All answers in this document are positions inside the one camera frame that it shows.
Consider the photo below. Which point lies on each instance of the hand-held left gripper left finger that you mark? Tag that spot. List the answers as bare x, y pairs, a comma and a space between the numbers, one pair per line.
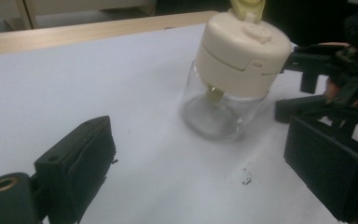
74, 161

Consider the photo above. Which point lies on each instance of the glass jar with cream lid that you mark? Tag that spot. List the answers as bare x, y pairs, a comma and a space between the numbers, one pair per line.
239, 59

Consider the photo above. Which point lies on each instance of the light wooden strip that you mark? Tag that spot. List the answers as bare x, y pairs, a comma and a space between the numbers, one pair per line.
28, 14

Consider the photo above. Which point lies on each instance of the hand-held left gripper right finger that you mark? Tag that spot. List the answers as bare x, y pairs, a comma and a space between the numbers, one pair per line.
332, 168

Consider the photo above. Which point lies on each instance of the wooden table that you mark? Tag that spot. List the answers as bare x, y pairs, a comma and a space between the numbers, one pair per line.
74, 34

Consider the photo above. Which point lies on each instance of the white board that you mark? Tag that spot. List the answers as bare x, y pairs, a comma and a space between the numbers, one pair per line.
136, 93

